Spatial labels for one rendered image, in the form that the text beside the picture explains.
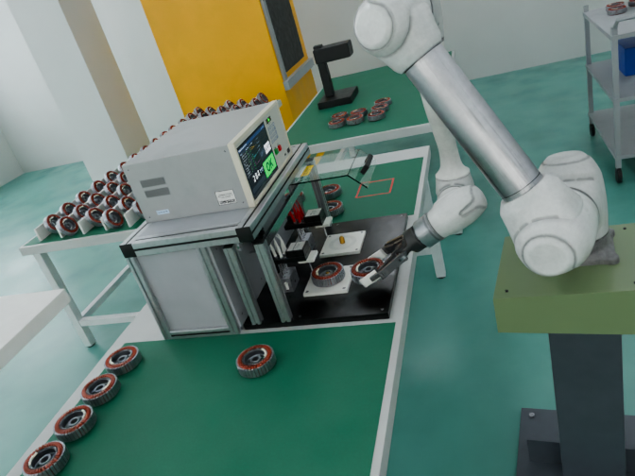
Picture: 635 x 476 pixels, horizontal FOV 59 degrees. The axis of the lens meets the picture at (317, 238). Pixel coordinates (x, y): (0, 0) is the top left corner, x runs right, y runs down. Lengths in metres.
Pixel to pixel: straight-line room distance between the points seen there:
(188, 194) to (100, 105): 3.92
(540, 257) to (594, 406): 0.69
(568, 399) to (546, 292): 0.48
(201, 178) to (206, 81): 3.93
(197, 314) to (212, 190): 0.41
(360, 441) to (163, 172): 0.97
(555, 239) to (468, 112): 0.33
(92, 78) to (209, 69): 1.04
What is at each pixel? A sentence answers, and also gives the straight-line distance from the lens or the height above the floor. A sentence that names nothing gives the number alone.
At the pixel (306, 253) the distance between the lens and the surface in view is 1.81.
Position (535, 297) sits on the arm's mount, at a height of 0.86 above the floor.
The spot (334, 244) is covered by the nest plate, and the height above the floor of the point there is 0.78.
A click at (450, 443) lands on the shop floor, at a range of 2.30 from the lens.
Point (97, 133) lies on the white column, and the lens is 5.76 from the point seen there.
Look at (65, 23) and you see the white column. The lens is 5.58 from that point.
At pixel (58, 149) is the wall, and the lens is 9.31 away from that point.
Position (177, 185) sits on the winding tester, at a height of 1.22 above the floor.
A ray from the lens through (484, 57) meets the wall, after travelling 6.98.
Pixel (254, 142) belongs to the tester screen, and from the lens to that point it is 1.77.
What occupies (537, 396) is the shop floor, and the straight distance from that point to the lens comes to 2.44.
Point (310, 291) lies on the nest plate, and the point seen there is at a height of 0.78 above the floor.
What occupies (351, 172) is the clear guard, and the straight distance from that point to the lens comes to 1.89.
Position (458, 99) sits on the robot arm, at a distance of 1.29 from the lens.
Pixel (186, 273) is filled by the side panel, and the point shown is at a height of 0.98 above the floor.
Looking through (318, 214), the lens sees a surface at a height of 0.92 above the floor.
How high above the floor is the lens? 1.71
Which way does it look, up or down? 26 degrees down
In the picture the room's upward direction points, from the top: 17 degrees counter-clockwise
